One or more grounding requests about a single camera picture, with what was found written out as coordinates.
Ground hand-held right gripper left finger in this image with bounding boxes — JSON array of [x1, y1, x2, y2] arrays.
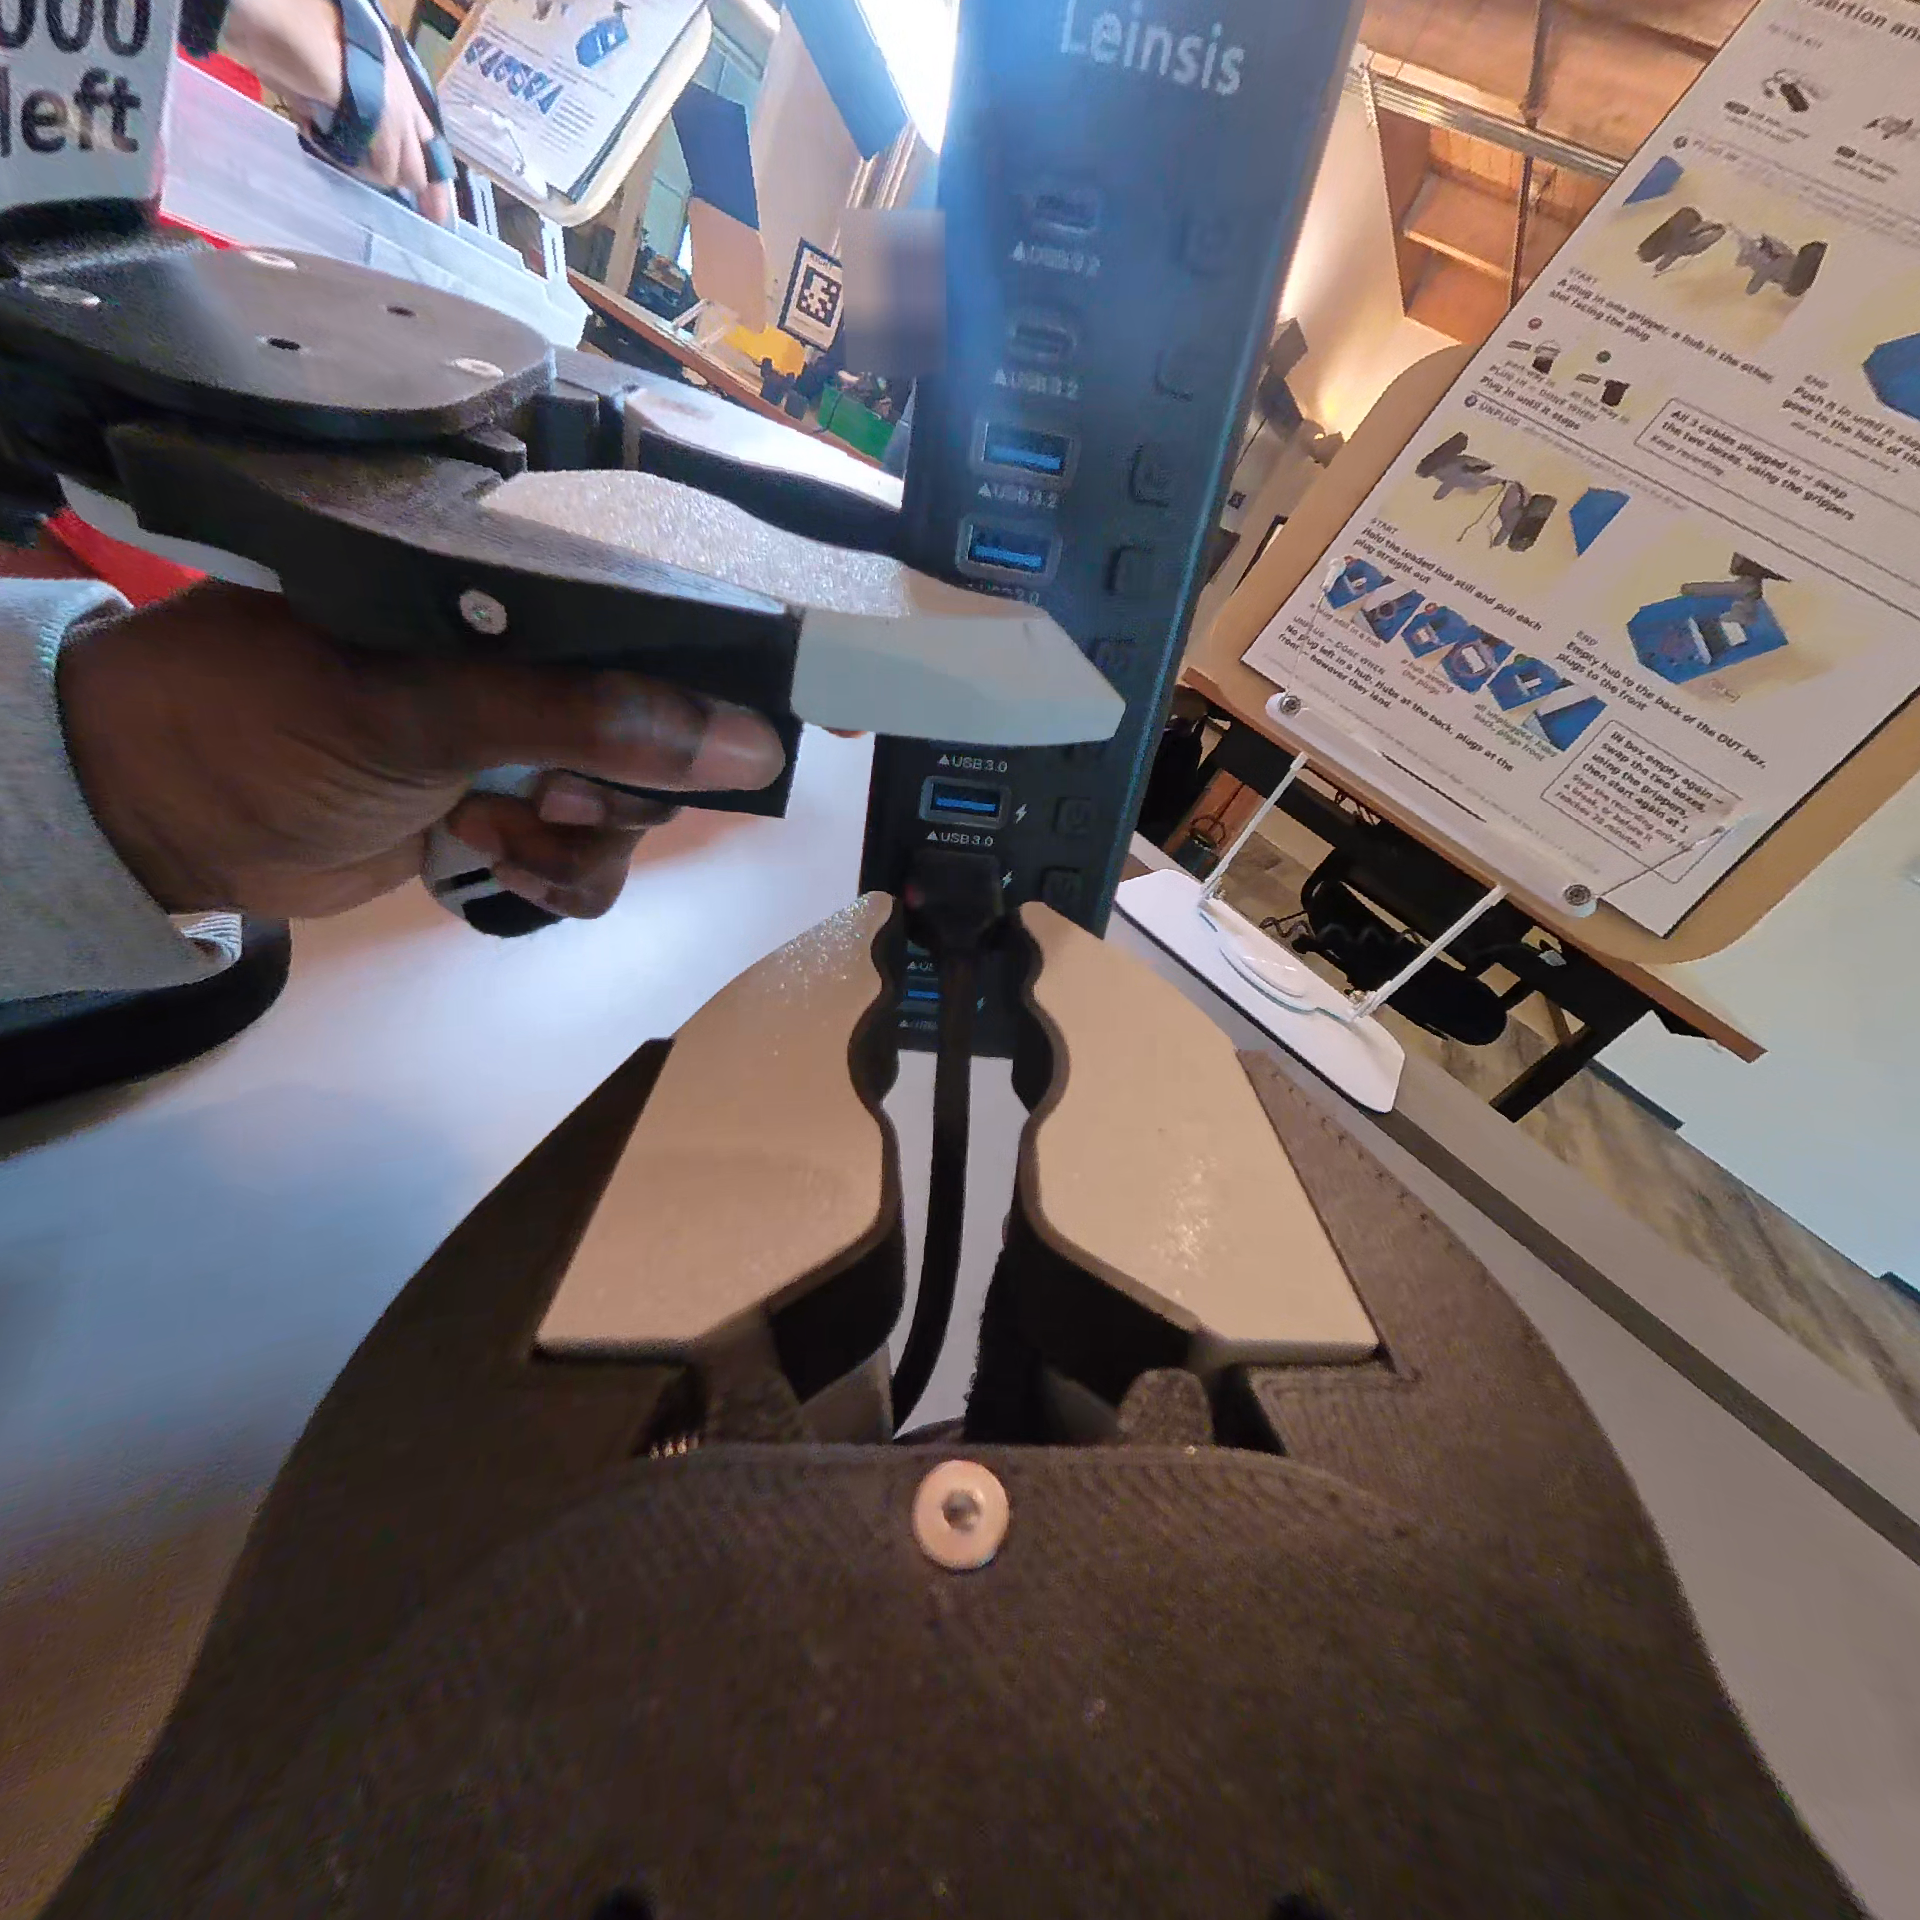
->
[[537, 893, 908, 1366]]

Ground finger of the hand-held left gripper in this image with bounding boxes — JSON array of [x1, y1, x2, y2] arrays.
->
[[621, 378, 913, 515], [483, 468, 1129, 744]]

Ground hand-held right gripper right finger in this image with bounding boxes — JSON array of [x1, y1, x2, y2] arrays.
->
[[1008, 903, 1382, 1366]]

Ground black usb cable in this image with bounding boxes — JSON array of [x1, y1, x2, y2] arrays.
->
[[887, 844, 1019, 1446]]

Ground black usb hub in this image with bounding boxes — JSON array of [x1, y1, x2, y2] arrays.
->
[[857, 0, 1371, 1057]]

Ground person's left forearm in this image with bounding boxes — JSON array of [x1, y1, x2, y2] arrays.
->
[[0, 577, 248, 998]]

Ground person's left hand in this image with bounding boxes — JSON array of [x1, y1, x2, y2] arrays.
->
[[58, 577, 790, 940]]

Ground green crate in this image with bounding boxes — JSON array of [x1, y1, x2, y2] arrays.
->
[[818, 383, 913, 464]]

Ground white plastic tray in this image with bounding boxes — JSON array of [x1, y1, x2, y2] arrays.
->
[[157, 127, 589, 341]]

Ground black white marker tag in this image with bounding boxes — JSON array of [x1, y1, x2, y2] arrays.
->
[[778, 238, 848, 351]]

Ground white board stand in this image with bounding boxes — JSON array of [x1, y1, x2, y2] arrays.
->
[[1116, 684, 1749, 1115]]

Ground black office chair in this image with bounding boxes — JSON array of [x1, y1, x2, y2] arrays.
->
[[1298, 863, 1521, 1048]]

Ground instruction poster board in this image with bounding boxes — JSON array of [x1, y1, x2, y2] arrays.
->
[[1175, 0, 1920, 961], [435, 0, 718, 229]]

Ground wooden desk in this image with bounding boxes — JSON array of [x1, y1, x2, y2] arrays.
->
[[1175, 666, 1775, 1126]]

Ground black rounded pad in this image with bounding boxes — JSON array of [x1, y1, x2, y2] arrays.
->
[[0, 916, 296, 1115]]

